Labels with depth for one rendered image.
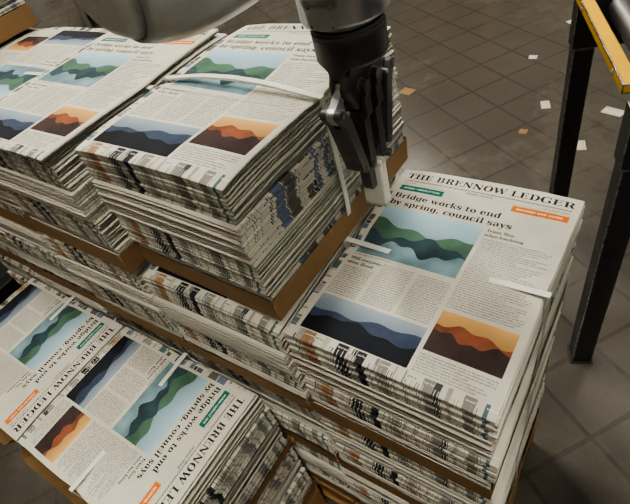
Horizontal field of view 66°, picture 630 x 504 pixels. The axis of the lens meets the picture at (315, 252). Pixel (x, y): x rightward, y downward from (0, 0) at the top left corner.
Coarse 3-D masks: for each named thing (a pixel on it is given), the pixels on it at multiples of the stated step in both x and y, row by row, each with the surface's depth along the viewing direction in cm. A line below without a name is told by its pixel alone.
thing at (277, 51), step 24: (264, 24) 81; (288, 24) 78; (216, 48) 78; (240, 48) 75; (264, 48) 73; (288, 48) 71; (312, 48) 68; (240, 72) 69; (264, 72) 68; (288, 72) 66; (312, 72) 64
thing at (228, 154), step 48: (144, 96) 71; (192, 96) 67; (96, 144) 64; (144, 144) 60; (192, 144) 57; (240, 144) 55; (288, 144) 57; (144, 192) 62; (192, 192) 55; (240, 192) 53; (288, 192) 60; (144, 240) 73; (192, 240) 63; (240, 240) 55; (288, 240) 61; (240, 288) 66
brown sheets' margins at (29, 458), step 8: (0, 432) 119; (0, 440) 116; (8, 440) 116; (288, 440) 102; (24, 448) 112; (288, 448) 100; (24, 456) 111; (32, 456) 112; (280, 456) 96; (32, 464) 110; (40, 464) 110; (40, 472) 108; (48, 472) 108; (272, 472) 96; (48, 480) 105; (56, 480) 105; (64, 488) 104; (264, 488) 96; (312, 488) 115; (72, 496) 102; (256, 496) 93
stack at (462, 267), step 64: (448, 192) 77; (512, 192) 74; (64, 256) 96; (384, 256) 70; (448, 256) 68; (512, 256) 65; (128, 320) 109; (192, 320) 79; (256, 320) 68; (320, 320) 65; (384, 320) 62; (448, 320) 60; (512, 320) 59; (256, 384) 89; (320, 384) 71; (384, 384) 59; (448, 384) 55; (512, 384) 54; (384, 448) 76; (448, 448) 62; (512, 448) 73
